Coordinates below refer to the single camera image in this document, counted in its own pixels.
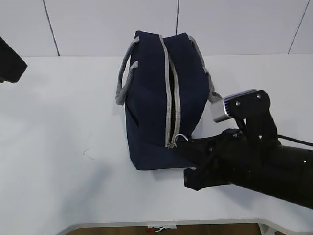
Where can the navy blue lunch bag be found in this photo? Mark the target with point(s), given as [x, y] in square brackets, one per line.
[164, 85]

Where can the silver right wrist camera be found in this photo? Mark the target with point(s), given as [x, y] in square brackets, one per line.
[220, 109]

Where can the white bracket under table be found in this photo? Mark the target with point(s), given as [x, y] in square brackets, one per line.
[161, 226]

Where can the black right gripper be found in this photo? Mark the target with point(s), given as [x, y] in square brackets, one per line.
[232, 157]

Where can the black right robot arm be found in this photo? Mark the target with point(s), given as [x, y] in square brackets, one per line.
[272, 169]

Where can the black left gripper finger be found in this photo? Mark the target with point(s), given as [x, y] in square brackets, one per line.
[12, 66]

